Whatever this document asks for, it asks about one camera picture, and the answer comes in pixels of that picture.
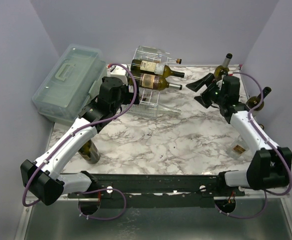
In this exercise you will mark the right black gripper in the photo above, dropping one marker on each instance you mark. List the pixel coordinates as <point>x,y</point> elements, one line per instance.
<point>209,90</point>

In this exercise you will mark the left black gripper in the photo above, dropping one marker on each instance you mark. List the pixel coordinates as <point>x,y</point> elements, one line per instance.
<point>129,95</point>

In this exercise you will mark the green bottle brown label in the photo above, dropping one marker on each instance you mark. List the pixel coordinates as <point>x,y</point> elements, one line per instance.
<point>154,82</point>

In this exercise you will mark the green bottle white label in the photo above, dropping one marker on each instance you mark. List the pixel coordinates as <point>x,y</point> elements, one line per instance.
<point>158,69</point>

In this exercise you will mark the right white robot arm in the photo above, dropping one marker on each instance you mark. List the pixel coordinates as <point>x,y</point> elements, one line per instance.
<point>271,164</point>

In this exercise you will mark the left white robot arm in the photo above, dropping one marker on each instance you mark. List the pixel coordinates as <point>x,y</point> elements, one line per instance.
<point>42,177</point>

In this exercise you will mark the green bottle under left arm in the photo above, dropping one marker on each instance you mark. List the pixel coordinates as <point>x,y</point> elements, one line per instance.
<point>90,152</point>

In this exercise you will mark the green bottle silver neck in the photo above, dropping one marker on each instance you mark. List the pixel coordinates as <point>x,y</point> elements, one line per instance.
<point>223,69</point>

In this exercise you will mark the clear bottle on rack top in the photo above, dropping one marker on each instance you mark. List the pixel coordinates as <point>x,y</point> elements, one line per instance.
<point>155,55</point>

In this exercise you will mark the green bottle far right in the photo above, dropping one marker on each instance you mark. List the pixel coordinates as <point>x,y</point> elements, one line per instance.
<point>255,100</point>

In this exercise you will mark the clear square liquor bottle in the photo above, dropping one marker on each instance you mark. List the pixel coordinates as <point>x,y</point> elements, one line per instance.
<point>239,147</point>

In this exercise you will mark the translucent green storage box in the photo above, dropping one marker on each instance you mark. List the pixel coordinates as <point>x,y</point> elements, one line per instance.
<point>73,82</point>

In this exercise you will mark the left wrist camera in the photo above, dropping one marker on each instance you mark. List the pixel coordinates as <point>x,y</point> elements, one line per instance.
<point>118,72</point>

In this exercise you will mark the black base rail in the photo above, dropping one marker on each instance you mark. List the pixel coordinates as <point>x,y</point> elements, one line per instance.
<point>114,191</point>

